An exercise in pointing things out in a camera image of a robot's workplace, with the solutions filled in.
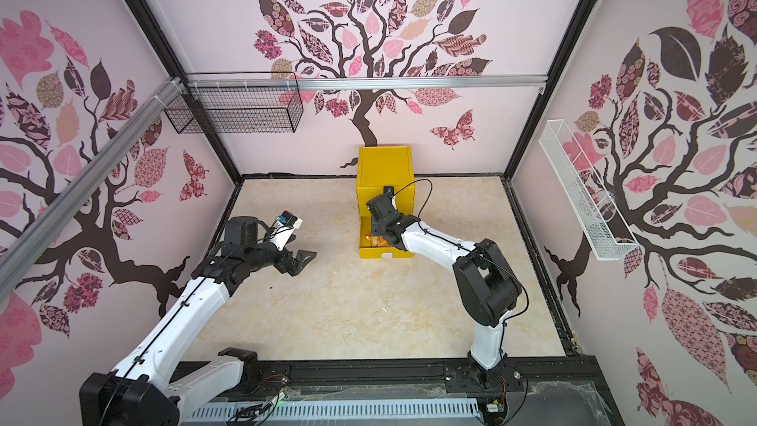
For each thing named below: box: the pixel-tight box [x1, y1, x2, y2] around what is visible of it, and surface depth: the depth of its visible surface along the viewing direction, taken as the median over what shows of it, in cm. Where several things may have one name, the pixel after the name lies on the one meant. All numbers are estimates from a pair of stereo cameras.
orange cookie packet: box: [365, 234, 391, 248], surface depth 99 cm
